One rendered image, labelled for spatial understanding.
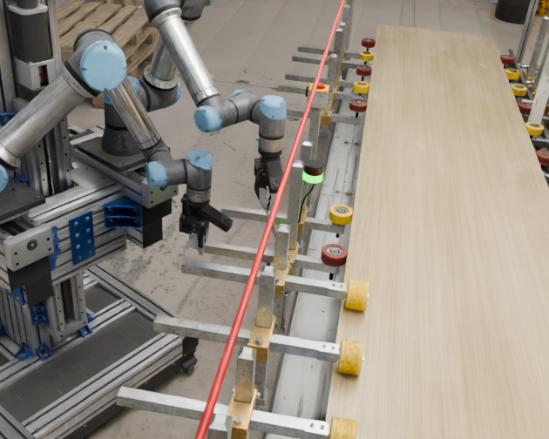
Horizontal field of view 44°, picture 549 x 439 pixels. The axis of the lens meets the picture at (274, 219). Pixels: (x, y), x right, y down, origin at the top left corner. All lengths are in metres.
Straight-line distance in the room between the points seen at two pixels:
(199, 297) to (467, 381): 1.82
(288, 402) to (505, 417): 0.62
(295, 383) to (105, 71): 1.03
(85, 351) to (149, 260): 0.94
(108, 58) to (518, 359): 1.30
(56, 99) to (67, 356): 1.23
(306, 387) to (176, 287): 1.48
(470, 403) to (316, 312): 0.76
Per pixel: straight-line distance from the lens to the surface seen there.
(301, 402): 2.01
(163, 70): 2.26
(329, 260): 2.08
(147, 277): 3.46
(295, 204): 2.06
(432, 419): 1.66
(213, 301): 3.30
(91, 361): 2.73
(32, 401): 2.62
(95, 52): 1.77
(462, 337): 1.90
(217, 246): 2.16
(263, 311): 1.67
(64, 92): 1.82
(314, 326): 2.25
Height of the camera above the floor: 2.09
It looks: 32 degrees down
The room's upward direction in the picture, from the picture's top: 5 degrees clockwise
